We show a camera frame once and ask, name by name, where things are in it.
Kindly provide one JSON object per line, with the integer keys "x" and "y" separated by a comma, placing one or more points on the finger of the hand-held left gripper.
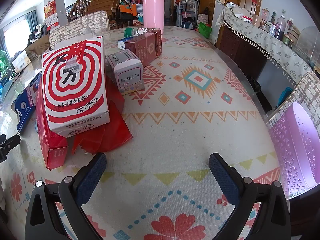
{"x": 11, "y": 142}

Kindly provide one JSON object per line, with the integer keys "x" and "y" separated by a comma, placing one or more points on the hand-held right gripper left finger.
{"x": 91, "y": 177}

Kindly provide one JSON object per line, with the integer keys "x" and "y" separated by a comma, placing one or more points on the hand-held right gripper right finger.
{"x": 222, "y": 177}

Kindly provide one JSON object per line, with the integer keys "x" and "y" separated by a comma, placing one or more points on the red cardboard box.
{"x": 53, "y": 152}

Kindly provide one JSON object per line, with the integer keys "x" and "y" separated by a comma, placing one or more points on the red plastic bag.
{"x": 110, "y": 135}

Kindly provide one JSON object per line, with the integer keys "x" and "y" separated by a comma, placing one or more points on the purple plastic basket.
{"x": 292, "y": 150}

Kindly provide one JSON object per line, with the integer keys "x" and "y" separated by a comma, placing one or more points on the red white spiral box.
{"x": 72, "y": 80}

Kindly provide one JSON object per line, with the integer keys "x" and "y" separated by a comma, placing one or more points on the grey white small box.
{"x": 127, "y": 75}

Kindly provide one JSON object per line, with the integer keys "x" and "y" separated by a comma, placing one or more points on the blue white tissue pack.
{"x": 125, "y": 43}

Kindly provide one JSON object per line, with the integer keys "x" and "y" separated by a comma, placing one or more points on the maroon box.
{"x": 145, "y": 47}

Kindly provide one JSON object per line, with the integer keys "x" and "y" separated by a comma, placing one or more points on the black trash bag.
{"x": 253, "y": 85}

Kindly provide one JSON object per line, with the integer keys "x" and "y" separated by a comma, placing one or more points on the blue cardboard box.
{"x": 23, "y": 110}

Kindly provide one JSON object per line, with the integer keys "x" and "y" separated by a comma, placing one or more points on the patterned tablecloth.
{"x": 175, "y": 130}

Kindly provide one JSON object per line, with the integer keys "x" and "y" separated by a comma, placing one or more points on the green crate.
{"x": 5, "y": 65}

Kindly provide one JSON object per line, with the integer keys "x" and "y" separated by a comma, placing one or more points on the white cardboard box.
{"x": 21, "y": 62}

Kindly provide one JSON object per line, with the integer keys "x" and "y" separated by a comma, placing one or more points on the brown sofa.
{"x": 37, "y": 46}

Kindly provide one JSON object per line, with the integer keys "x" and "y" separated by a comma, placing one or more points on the teal plastic bin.
{"x": 285, "y": 96}

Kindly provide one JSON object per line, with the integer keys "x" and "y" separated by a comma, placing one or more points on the patterned fabric chair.
{"x": 305, "y": 90}
{"x": 75, "y": 25}

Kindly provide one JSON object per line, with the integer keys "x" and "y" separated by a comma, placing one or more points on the dark wooden sideboard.
{"x": 237, "y": 47}

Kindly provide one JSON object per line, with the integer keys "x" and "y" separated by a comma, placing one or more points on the cloth covered sideboard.
{"x": 262, "y": 40}

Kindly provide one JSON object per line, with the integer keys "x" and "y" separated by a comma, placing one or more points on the green bag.
{"x": 205, "y": 30}

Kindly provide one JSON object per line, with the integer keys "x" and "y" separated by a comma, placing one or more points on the green cap pepper bottle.
{"x": 137, "y": 31}

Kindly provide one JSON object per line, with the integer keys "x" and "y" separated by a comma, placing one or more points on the clear dome cover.
{"x": 308, "y": 45}

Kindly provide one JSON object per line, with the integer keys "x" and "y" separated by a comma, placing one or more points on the purple plastic jar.
{"x": 281, "y": 27}

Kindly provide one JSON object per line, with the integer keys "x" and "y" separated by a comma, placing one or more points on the wooden staircase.
{"x": 100, "y": 0}

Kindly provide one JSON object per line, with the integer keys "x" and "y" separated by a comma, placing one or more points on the small desk calendar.
{"x": 265, "y": 15}

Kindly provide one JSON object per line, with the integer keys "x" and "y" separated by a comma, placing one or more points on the metal rack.
{"x": 188, "y": 12}

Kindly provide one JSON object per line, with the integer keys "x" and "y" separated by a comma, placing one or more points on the orange bag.
{"x": 127, "y": 8}

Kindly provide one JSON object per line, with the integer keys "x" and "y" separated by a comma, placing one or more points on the plush toy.
{"x": 230, "y": 4}

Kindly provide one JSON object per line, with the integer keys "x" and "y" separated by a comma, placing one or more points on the pink thermos flask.
{"x": 152, "y": 10}

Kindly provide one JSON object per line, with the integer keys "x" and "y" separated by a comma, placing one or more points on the red wall calendar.
{"x": 51, "y": 15}

